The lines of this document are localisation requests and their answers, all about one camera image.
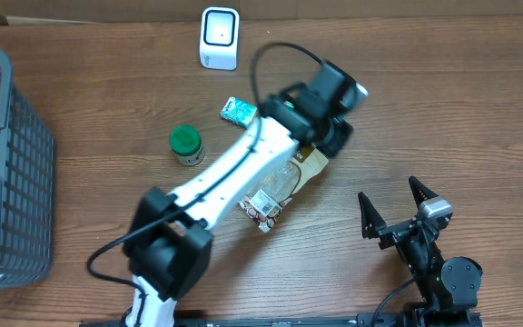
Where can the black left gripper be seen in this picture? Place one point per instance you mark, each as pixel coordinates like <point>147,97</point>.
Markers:
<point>339,140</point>

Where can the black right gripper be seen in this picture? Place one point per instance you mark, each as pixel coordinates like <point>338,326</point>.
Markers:
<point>373,222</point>

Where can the small teal box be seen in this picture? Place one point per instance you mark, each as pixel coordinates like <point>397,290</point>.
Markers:
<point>238,112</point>

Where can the beige brown snack pouch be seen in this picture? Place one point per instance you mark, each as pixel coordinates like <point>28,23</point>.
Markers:
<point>264,203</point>

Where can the green lid jar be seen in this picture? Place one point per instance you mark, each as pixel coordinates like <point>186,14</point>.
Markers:
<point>186,143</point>

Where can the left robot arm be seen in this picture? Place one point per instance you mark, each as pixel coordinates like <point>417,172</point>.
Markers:
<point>171,242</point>

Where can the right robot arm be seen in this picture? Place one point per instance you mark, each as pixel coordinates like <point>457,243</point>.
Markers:
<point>448,287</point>

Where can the white barcode scanner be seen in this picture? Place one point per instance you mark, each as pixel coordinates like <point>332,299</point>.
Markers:
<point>219,38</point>

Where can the grey plastic mesh basket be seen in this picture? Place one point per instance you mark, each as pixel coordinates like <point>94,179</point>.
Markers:
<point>27,187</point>

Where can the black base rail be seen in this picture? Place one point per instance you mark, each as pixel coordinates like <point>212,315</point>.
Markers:
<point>279,322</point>

